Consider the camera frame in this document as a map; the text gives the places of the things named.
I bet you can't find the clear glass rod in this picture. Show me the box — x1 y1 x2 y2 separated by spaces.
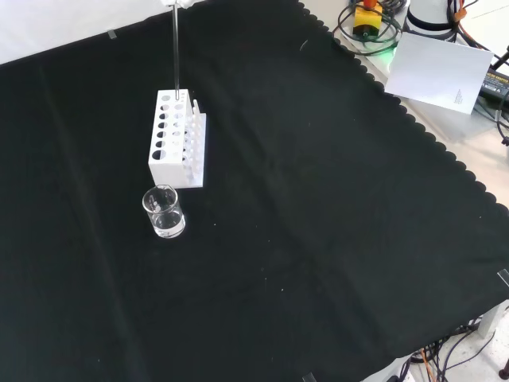
171 2 181 100

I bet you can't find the white test tube rack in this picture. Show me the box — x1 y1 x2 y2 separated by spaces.
147 89 208 190

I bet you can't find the yellow stop button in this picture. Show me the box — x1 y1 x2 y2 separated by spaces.
352 0 385 39

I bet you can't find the black cloth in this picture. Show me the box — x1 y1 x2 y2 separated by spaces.
0 0 509 382

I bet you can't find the clear glass beaker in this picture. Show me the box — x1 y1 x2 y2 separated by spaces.
141 185 187 239

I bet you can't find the pale board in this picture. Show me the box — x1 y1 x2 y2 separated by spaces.
384 31 495 115

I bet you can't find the black tripod leg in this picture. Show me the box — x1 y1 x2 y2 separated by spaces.
492 46 509 69

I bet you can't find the black power adapter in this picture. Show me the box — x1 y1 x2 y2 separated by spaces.
479 65 509 100

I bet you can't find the grey table leg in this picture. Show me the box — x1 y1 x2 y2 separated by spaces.
479 300 509 338

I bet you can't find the black coiled cable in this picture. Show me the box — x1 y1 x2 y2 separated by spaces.
332 2 402 57

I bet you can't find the orange floor cable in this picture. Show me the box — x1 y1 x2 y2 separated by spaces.
421 348 437 382

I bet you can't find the black floor cable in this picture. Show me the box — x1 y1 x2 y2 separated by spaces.
397 322 509 382

